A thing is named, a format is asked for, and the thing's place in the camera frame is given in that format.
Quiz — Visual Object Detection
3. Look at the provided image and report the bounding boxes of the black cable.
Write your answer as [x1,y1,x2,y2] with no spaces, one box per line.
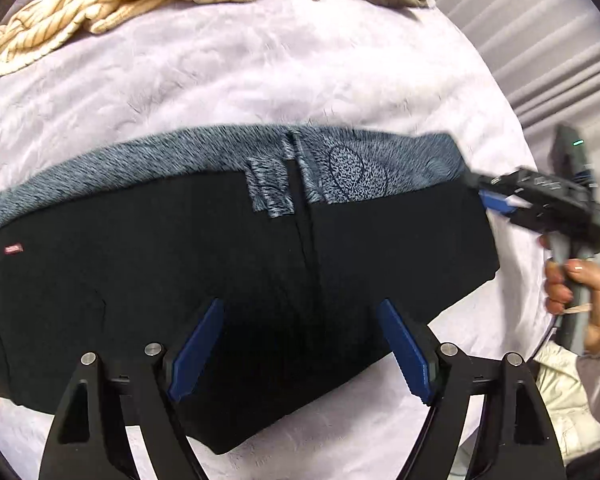
[530,310,566,361]

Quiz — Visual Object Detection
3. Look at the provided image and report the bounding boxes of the lavender blanket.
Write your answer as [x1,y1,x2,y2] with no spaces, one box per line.
[0,0,551,480]

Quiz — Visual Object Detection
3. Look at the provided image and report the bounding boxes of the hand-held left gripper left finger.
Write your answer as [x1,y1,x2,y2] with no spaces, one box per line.
[39,297,226,480]

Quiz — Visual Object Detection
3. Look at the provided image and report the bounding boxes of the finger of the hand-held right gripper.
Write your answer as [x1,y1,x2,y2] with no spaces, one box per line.
[462,169,521,192]
[479,190,523,223]

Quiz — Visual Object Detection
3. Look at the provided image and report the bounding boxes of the grey pleated curtain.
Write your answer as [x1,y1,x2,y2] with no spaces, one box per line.
[420,0,600,201]

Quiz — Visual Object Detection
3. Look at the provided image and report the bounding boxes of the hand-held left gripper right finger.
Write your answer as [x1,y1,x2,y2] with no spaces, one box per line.
[377,298,566,480]

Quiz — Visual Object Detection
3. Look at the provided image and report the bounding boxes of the black pants with floral trim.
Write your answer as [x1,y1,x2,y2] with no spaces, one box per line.
[0,125,501,456]

